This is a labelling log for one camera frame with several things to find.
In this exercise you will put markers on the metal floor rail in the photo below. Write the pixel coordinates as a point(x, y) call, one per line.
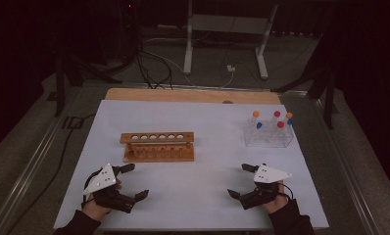
point(346, 169)
point(29, 173)

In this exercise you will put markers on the blue capped test tube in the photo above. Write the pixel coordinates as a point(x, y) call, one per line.
point(290, 121)
point(259, 125)

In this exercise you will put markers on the person's left hand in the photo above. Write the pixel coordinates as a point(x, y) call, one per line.
point(96, 211)

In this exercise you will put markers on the white metal stand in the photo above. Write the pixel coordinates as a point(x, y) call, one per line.
point(227, 24)

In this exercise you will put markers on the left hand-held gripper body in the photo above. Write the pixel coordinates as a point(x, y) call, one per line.
point(100, 182)

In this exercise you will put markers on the white table sheet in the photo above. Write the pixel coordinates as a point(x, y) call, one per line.
point(189, 189)

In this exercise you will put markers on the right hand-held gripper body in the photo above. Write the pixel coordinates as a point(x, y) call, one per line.
point(268, 174)

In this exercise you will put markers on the person's right hand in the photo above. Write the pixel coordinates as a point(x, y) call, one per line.
point(276, 205)

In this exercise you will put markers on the orange capped test tube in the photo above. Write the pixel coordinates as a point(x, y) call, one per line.
point(289, 115)
point(255, 114)

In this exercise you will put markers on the clear plastic test tube rack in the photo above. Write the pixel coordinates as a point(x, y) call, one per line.
point(268, 137)

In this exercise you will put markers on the red capped test tube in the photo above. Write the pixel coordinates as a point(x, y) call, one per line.
point(277, 113)
point(280, 124)

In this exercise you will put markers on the black tripod stand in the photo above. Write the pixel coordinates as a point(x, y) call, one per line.
point(59, 84)
point(328, 98)

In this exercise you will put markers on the wooden test tube rack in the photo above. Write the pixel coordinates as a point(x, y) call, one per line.
point(157, 137)

